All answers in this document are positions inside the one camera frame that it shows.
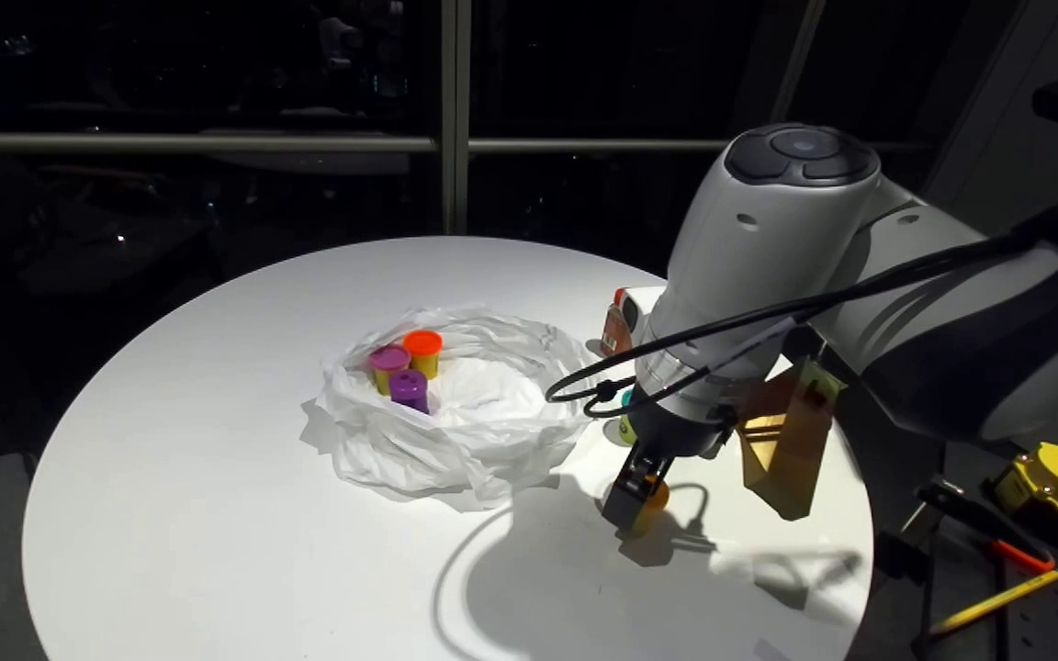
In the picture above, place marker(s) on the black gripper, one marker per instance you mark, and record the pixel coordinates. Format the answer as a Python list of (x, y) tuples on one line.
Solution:
[(680, 438)]

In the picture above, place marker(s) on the yellow lid dough tub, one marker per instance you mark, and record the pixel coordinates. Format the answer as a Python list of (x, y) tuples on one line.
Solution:
[(654, 505)]

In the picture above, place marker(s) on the red lid spice jar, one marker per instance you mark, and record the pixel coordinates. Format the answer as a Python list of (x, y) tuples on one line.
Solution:
[(618, 323)]

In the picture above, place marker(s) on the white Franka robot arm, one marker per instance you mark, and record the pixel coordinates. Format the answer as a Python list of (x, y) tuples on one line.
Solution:
[(797, 245)]

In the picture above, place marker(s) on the white plastic bag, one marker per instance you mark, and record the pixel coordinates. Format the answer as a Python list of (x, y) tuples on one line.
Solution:
[(479, 416)]

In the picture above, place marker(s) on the dark purple lid dough tub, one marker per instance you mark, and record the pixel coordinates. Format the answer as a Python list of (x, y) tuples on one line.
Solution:
[(408, 390)]

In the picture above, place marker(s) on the orange lid dough tub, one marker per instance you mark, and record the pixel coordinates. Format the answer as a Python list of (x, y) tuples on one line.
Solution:
[(422, 346)]

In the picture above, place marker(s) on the yellow pencil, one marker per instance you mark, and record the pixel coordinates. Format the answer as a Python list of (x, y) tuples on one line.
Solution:
[(992, 599)]

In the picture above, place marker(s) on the metal window railing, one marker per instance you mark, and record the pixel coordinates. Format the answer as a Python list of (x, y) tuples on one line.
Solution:
[(184, 143)]

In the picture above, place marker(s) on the grey window post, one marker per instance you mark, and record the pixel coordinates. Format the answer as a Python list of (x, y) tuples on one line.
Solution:
[(452, 75)]

